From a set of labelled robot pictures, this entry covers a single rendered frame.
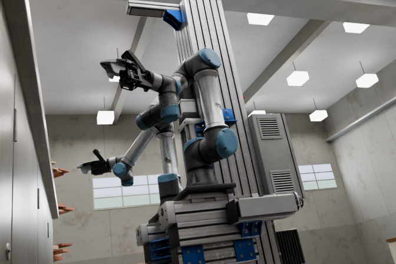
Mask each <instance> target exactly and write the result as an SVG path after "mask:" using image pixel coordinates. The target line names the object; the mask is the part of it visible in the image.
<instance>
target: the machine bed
mask: <svg viewBox="0 0 396 264"><path fill-rule="evenodd" d="M3 3H4V8H5V13H6V18H7V21H8V26H9V31H10V34H11V39H12V44H13V48H14V53H15V58H16V63H17V66H18V71H19V76H20V79H21V84H22V89H23V92H24V97H25V102H26V105H27V110H28V115H29V120H30V123H31V128H32V133H33V136H34V141H35V146H36V150H37V154H38V159H39V164H40V168H41V172H42V177H43V181H44V186H45V190H46V194H47V199H48V203H49V208H50V212H51V217H52V219H58V204H57V196H56V191H55V183H54V175H53V170H52V163H51V155H50V147H49V142H48V134H47V126H46V121H45V113H44V105H43V100H42V92H41V84H40V79H39V71H38V63H37V55H36V50H35V42H34V35H33V30H32V22H31V14H30V9H29V1H28V0H3Z"/></svg>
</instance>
